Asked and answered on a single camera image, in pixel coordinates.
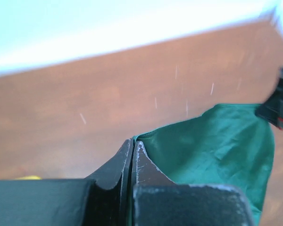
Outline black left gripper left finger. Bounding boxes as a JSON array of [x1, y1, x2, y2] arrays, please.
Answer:
[[0, 139, 133, 226]]

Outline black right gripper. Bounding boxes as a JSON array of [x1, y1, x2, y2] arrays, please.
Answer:
[[255, 67, 283, 129]]

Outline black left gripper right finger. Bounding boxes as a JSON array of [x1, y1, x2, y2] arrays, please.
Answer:
[[131, 141, 254, 226]]

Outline green cloth napkin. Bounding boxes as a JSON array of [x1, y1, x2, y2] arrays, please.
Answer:
[[134, 104, 275, 225]]

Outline yellow plastic tray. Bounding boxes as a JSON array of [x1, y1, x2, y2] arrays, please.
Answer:
[[15, 175, 42, 180]]

